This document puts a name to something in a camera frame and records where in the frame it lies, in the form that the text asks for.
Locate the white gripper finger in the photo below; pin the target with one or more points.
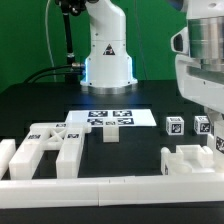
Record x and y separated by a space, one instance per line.
213 116

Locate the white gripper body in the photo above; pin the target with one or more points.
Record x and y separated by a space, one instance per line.
200 86

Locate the white chair seat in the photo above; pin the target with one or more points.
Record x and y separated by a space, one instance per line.
187 159

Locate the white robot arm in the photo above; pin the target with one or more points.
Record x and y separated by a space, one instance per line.
199 48

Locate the white tagged cube right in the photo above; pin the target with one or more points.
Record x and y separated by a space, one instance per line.
202 125

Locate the white tagged cube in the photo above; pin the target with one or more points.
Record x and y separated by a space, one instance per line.
175 125
202 125

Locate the white tagged cube left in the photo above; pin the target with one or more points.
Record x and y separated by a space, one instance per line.
175 125

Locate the white tagged base sheet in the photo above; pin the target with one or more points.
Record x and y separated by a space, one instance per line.
124 117

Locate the white U-shaped fence wall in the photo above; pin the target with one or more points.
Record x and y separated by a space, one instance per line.
207 187

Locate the white chair back frame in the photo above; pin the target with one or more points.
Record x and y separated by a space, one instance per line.
65 138

